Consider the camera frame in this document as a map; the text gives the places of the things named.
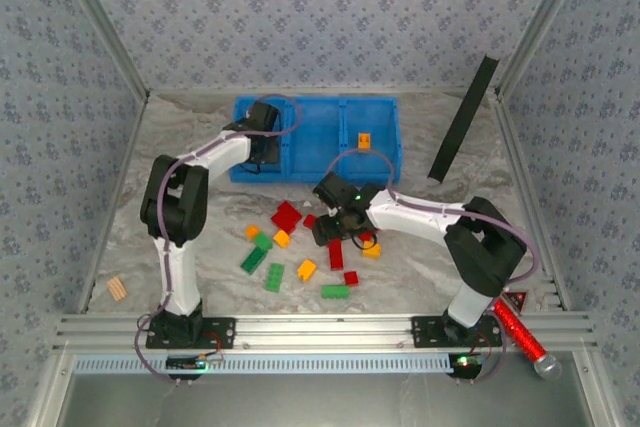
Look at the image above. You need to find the small circuit board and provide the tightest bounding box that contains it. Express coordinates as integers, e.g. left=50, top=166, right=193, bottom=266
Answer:
left=166, top=354, right=225, bottom=374
left=448, top=352, right=489, bottom=379

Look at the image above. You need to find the small tan wooden block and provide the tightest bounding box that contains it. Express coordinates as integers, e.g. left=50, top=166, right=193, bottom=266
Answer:
left=106, top=276, right=129, bottom=303

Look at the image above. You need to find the grey metal panel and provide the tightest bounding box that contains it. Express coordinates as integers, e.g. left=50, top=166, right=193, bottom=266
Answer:
left=29, top=371, right=621, bottom=427

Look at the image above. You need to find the black sign with red triangle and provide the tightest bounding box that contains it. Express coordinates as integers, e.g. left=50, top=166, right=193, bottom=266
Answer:
left=501, top=289, right=530, bottom=316

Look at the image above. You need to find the aluminium side rail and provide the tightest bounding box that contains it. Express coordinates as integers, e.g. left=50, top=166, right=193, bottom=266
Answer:
left=77, top=91, right=151, bottom=316
left=492, top=89, right=572, bottom=313

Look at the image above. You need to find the blue three-compartment plastic bin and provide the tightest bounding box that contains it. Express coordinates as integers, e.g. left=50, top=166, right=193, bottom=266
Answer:
left=228, top=95, right=404, bottom=186

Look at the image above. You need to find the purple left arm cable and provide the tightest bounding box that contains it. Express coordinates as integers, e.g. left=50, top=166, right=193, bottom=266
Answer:
left=133, top=93, right=303, bottom=384

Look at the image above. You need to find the long black bar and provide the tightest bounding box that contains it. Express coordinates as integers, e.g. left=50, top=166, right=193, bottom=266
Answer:
left=427, top=54, right=501, bottom=183

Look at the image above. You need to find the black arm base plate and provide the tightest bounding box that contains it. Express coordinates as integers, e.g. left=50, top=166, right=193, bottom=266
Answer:
left=410, top=315, right=503, bottom=348
left=145, top=316, right=237, bottom=350

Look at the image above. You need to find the wide aluminium frame rail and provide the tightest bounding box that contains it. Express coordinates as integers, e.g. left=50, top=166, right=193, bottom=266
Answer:
left=52, top=311, right=600, bottom=354

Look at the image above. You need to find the pale blue slotted cable duct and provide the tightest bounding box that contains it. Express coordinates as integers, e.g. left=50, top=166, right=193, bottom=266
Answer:
left=73, top=352, right=455, bottom=375

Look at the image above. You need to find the red glitter toy microphone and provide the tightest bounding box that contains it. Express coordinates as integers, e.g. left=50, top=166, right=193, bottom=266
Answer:
left=492, top=296, right=564, bottom=382

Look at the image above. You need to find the aluminium frame post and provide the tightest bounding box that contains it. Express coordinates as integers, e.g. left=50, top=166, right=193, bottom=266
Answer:
left=47, top=0, right=152, bottom=101
left=494, top=0, right=597, bottom=98

